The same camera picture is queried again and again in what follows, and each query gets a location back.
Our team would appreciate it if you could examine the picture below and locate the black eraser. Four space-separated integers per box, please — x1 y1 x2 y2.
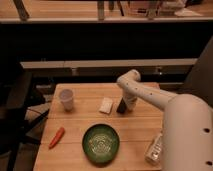
116 99 127 114

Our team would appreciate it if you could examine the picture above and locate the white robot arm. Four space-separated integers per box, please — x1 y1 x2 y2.
117 69 213 171

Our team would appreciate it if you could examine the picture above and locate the green bowl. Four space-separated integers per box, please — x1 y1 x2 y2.
82 124 120 164

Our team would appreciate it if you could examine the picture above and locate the white plastic bottle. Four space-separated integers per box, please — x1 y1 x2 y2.
145 133 162 165

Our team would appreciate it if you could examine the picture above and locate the white paper cup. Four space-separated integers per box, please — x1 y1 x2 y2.
59 89 74 111

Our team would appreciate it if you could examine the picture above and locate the orange carrot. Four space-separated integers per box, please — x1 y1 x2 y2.
48 127 65 149

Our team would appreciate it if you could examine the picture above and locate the black chair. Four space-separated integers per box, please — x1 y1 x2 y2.
0 60 48 171

